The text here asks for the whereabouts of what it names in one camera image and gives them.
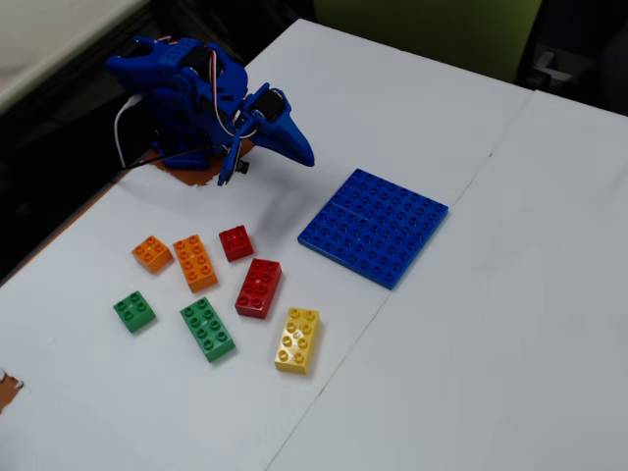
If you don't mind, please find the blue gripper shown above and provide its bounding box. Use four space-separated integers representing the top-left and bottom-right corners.
235 81 316 167

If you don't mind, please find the green 2x4 block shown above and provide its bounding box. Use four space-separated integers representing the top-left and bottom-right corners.
179 296 236 364

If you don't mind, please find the red 2x2 block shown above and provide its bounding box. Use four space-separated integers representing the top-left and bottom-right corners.
218 225 255 263

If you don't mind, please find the orange 2x4 block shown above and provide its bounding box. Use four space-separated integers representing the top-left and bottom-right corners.
172 234 219 294

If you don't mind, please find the red 2x4 block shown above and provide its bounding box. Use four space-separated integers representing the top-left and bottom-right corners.
234 257 284 321

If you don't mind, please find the orange 2x2 block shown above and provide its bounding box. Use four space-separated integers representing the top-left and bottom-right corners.
131 235 175 275

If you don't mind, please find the yellow 2x4 block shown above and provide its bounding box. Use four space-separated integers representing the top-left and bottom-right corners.
273 306 322 377

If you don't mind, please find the green 2x2 block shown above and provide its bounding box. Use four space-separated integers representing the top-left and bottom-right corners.
112 289 158 335

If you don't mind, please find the green partition panel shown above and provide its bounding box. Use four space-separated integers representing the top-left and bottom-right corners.
313 0 544 91

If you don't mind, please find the white background table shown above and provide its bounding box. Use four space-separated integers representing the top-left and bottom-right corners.
0 0 151 114

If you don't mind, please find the white foam board sheet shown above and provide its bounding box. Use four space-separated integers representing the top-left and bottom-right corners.
0 18 535 471
267 89 628 471

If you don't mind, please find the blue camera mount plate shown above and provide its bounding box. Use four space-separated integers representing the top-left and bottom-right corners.
217 128 250 187

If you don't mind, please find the red white servo wire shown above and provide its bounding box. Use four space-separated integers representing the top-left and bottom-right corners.
208 42 256 141

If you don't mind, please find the black cable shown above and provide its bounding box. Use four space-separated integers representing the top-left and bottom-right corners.
110 145 222 183

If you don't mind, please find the blue 8x8 base plate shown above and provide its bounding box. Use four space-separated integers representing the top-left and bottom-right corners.
296 168 450 291

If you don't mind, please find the white cable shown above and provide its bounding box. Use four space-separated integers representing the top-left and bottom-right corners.
114 94 144 168

